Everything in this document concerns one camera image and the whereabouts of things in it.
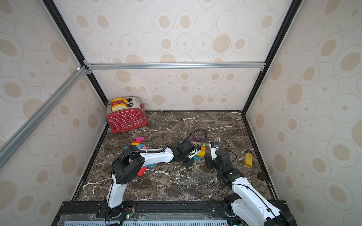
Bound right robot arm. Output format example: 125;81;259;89
205;148;297;226

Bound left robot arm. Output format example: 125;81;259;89
106;141;198;209

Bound yellow toy bottle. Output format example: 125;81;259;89
244;150;253;168

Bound teal rectangular block lower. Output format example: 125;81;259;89
145;164;156;168

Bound black lid wooden jar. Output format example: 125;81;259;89
256;172;267;181

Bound magenta rectangular block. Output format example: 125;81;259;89
136;137;145;142

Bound red rectangular block lower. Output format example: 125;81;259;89
137;167;147;177

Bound red polka dot toy toaster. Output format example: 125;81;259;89
106;97;148;133

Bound toy bread slice rear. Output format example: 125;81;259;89
111;98;133;106

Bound toy bread slice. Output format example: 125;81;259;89
111;98;133;106
111;103;128;112

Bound toy bread slice front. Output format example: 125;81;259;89
111;103;128;112

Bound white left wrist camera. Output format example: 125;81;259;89
176;140;198;158

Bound black corrugated cable hose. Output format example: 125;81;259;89
183;128;207;154

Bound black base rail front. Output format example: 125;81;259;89
52;194;251;226

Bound silver aluminium rail back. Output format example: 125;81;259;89
87;61;265;70

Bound silver aluminium rail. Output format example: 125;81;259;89
87;61;265;70
1;66;87;167

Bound silver aluminium rail left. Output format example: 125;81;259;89
1;66;87;167

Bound black corner frame post right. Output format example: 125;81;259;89
242;0;302;115

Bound black corner frame post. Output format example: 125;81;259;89
242;0;302;115
42;0;109;136

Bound black corner frame post left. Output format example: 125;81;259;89
42;0;109;136

